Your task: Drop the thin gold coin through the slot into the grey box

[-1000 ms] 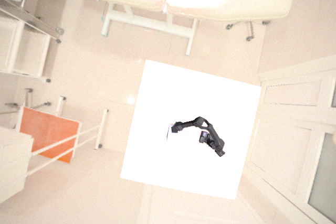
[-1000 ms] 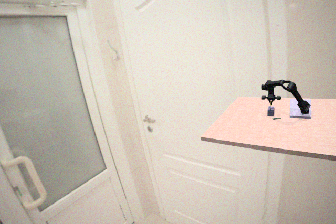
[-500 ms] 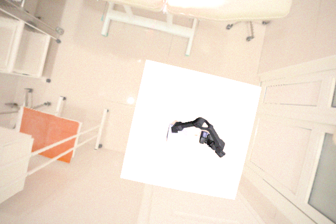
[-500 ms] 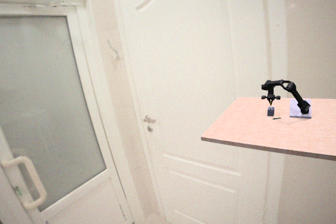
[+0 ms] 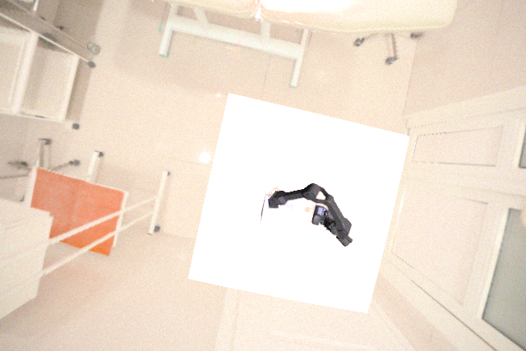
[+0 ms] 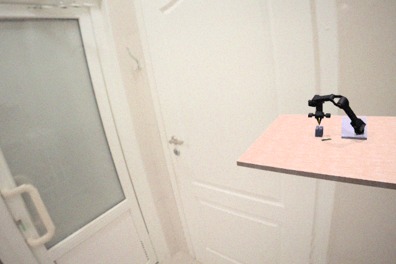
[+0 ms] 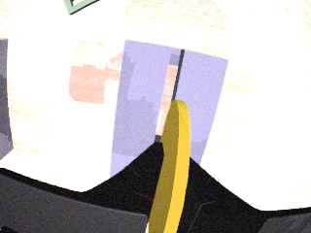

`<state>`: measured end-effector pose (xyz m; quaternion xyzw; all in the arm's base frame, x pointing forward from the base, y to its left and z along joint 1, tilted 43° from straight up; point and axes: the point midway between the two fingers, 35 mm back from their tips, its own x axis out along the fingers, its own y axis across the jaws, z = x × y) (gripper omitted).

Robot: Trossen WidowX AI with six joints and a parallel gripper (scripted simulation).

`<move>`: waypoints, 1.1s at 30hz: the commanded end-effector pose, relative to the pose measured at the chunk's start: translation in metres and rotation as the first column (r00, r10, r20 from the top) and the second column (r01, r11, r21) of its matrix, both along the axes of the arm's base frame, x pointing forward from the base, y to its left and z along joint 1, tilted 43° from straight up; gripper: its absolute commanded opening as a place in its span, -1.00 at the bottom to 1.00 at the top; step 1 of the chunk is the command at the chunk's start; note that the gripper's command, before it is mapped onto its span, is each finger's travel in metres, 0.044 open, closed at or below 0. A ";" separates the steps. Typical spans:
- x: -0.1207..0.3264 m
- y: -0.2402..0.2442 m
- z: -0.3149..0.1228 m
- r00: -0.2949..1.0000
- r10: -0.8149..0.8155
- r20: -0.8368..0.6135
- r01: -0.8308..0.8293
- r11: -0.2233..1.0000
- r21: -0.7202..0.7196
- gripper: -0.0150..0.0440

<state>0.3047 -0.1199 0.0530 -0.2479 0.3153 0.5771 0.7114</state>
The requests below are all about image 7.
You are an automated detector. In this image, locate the gold coin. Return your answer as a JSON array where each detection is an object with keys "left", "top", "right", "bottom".
[{"left": 148, "top": 100, "right": 190, "bottom": 233}]

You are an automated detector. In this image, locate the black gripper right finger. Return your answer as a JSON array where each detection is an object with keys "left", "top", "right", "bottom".
[{"left": 176, "top": 158, "right": 311, "bottom": 233}]

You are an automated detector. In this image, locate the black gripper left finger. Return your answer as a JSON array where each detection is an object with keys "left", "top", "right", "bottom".
[{"left": 0, "top": 141, "right": 163, "bottom": 233}]

